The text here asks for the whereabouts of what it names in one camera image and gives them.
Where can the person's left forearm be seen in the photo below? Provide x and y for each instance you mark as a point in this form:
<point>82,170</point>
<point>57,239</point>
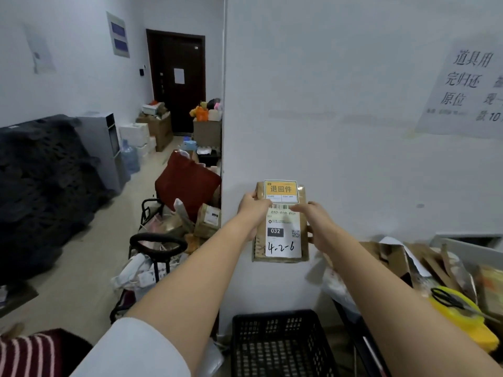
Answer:
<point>196,290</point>

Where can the white paper on door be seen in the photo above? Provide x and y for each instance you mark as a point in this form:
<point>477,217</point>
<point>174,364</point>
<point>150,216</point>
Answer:
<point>179,76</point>

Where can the blue water jug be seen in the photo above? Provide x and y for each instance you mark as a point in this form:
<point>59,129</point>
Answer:
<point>129,158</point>

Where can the person's left hand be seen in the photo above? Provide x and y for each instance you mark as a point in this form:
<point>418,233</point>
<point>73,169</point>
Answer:
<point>253,213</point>

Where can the dark brown door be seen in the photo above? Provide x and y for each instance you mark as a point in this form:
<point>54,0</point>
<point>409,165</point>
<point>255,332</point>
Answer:
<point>175,102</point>

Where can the open cardboard box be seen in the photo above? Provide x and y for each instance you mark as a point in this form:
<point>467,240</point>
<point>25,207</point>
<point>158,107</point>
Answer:
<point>159,131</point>

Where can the cardboard box with toys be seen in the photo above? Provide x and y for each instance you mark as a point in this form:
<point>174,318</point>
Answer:
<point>207,134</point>

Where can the black scissors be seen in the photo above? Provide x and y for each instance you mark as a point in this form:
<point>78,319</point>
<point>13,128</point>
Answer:
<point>448,299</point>

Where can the person's right forearm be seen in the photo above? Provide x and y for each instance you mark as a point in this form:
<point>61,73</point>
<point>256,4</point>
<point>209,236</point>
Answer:
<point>397,318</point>

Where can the black foam pile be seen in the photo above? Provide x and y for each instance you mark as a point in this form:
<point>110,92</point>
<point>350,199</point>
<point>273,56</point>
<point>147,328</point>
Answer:
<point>43,192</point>

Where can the brown cardboard parcel with label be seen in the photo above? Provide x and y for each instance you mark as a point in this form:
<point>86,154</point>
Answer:
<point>281,239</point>

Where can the yellow return sticker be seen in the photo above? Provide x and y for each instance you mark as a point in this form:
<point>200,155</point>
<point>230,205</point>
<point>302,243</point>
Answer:
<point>281,189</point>

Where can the grey wall paper sheet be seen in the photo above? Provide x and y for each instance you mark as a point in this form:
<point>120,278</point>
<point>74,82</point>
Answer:
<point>39,50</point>

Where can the red cushion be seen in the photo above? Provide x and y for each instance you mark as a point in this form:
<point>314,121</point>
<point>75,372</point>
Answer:
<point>186,180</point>

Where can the white wall poster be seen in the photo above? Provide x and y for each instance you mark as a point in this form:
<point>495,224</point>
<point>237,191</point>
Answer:
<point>467,90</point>

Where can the grey cabinet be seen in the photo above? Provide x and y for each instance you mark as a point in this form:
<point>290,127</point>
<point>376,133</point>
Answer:
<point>98,149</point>

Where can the pile of cardboard scraps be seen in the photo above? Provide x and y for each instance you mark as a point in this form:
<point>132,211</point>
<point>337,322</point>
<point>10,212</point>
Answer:
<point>393,259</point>

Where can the white power strip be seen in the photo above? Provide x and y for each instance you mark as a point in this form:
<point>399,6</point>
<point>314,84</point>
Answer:
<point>133,272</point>

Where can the black plastic crate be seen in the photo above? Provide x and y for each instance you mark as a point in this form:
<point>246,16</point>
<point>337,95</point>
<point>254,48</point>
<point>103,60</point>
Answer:
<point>281,345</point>

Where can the white storage box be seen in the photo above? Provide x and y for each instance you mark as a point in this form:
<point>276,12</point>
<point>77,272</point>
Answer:
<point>133,134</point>

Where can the person's right hand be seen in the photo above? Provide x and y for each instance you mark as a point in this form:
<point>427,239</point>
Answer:
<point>320,227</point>

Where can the blue and white wall sign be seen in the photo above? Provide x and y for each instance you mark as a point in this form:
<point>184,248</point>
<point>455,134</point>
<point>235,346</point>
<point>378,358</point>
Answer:
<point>118,35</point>

